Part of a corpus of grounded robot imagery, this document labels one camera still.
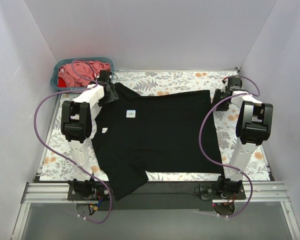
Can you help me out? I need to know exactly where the black t-shirt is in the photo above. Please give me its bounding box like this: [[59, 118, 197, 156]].
[[92, 83, 223, 200]]

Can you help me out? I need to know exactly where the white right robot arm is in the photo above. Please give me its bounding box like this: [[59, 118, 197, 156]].
[[212, 75, 274, 199]]

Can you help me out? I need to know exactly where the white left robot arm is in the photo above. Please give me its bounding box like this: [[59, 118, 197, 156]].
[[60, 70, 119, 200]]

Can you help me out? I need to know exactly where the floral patterned table cover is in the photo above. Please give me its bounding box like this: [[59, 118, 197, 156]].
[[37, 70, 271, 182]]

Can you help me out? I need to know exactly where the pink crumpled t-shirt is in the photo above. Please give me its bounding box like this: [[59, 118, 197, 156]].
[[58, 59, 111, 88]]

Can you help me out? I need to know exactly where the red t-shirt in basket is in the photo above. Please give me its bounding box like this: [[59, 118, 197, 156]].
[[57, 77, 67, 88]]

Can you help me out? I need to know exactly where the teal plastic laundry basket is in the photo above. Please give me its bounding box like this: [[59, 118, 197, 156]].
[[50, 57, 115, 91]]

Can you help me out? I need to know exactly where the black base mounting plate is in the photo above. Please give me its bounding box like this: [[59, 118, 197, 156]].
[[67, 179, 246, 211]]

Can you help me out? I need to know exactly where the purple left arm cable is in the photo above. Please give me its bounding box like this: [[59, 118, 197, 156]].
[[33, 59, 113, 224]]

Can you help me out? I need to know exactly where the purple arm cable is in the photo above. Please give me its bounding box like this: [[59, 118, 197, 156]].
[[198, 75, 261, 220], [33, 59, 113, 224]]

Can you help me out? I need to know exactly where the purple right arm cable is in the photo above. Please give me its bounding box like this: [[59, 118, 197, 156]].
[[198, 75, 261, 220]]

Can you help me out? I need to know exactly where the aluminium frame rail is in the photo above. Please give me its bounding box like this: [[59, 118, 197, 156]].
[[12, 181, 300, 240]]

